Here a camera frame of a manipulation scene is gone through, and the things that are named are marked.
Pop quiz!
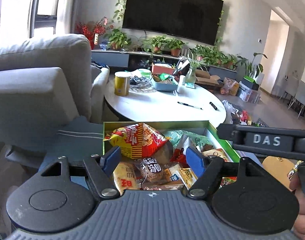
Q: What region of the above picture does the person right hand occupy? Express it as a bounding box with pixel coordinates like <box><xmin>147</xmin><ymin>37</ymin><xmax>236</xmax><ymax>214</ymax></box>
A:
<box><xmin>289</xmin><ymin>174</ymin><xmax>305</xmax><ymax>239</ymax></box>

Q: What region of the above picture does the green cardboard box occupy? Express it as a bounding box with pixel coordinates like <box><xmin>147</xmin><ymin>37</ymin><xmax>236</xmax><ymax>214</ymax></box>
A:
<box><xmin>103</xmin><ymin>121</ymin><xmax>240</xmax><ymax>166</ymax></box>

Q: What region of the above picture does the yellow black drink can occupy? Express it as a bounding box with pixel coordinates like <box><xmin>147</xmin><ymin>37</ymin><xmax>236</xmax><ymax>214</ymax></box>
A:
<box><xmin>287</xmin><ymin>160</ymin><xmax>304</xmax><ymax>180</ymax></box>

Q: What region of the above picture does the yellow tin can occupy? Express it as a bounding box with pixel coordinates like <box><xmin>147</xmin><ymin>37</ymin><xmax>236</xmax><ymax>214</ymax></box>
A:
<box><xmin>114</xmin><ymin>72</ymin><xmax>131</xmax><ymax>96</ymax></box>

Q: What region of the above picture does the glass vase with plant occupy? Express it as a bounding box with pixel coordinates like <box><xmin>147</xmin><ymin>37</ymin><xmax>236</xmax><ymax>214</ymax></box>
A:
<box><xmin>180</xmin><ymin>49</ymin><xmax>206</xmax><ymax>85</ymax></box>

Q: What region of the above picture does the open cardboard box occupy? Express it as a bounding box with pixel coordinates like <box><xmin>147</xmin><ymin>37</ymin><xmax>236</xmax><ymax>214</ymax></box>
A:
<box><xmin>195</xmin><ymin>69</ymin><xmax>220</xmax><ymax>86</ymax></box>

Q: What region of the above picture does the orange bread packet red text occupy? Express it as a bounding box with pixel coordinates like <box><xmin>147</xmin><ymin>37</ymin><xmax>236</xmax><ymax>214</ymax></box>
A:
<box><xmin>113</xmin><ymin>162</ymin><xmax>139</xmax><ymax>196</ymax></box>

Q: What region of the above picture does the blue plastic basket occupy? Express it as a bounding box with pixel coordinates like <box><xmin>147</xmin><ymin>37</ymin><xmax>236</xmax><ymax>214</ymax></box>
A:
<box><xmin>151</xmin><ymin>75</ymin><xmax>178</xmax><ymax>92</ymax></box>

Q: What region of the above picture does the tv console cabinet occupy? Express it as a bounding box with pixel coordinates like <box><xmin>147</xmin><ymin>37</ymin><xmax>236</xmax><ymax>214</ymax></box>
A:
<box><xmin>90</xmin><ymin>49</ymin><xmax>238</xmax><ymax>81</ymax></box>

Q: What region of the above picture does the small cracker packet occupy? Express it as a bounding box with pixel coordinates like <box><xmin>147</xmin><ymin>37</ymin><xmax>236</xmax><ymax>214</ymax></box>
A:
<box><xmin>164</xmin><ymin>163</ymin><xmax>183</xmax><ymax>182</ymax></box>

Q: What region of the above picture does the white small bottle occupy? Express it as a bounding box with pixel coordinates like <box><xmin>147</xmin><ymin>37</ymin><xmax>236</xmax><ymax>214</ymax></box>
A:
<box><xmin>177</xmin><ymin>75</ymin><xmax>186</xmax><ymax>94</ymax></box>

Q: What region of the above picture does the red flower decoration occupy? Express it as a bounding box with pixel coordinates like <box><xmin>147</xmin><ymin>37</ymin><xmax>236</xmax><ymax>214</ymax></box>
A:
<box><xmin>75</xmin><ymin>17</ymin><xmax>114</xmax><ymax>49</ymax></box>

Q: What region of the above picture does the black wall television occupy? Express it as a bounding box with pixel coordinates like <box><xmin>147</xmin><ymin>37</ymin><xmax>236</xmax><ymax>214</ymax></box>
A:
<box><xmin>123</xmin><ymin>0</ymin><xmax>224</xmax><ymax>45</ymax></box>

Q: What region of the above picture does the orange storage box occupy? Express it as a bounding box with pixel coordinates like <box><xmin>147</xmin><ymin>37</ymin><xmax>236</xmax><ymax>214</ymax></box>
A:
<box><xmin>151</xmin><ymin>63</ymin><xmax>175</xmax><ymax>75</ymax></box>

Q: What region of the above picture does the white oval coffee table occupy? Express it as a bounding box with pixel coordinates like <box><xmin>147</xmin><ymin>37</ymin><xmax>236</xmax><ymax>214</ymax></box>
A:
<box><xmin>105</xmin><ymin>80</ymin><xmax>226</xmax><ymax>127</ymax></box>

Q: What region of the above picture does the grey sofa armchair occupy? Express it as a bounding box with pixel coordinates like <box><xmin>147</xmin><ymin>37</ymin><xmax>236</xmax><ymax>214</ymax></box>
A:
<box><xmin>0</xmin><ymin>34</ymin><xmax>110</xmax><ymax>168</ymax></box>

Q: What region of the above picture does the large red snack bag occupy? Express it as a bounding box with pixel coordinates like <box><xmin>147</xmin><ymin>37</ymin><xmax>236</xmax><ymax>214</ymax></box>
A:
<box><xmin>171</xmin><ymin>147</ymin><xmax>237</xmax><ymax>185</ymax></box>

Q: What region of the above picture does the yellow chip snack bag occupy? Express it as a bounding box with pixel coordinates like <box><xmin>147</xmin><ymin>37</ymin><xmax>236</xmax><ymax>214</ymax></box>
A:
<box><xmin>178</xmin><ymin>168</ymin><xmax>198</xmax><ymax>190</ymax></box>

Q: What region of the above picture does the black pen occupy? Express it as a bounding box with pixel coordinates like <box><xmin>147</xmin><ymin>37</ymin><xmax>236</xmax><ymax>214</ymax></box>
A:
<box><xmin>178</xmin><ymin>101</ymin><xmax>203</xmax><ymax>110</ymax></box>

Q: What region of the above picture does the green snack bag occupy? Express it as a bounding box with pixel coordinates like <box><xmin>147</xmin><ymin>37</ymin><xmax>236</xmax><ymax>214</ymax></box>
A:
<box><xmin>163</xmin><ymin>129</ymin><xmax>215</xmax><ymax>152</ymax></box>

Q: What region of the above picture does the blue striped tablecloth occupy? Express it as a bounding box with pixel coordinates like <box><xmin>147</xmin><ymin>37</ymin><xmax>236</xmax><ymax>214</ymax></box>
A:
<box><xmin>37</xmin><ymin>115</ymin><xmax>263</xmax><ymax>190</ymax></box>

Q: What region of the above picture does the black remote control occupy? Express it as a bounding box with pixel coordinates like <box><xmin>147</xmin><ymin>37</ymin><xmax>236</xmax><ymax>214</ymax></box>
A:
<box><xmin>210</xmin><ymin>102</ymin><xmax>218</xmax><ymax>111</ymax></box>

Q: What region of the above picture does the yellow red striped snack bag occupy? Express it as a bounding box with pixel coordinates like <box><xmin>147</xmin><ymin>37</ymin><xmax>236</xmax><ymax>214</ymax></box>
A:
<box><xmin>104</xmin><ymin>122</ymin><xmax>168</xmax><ymax>159</ymax></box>

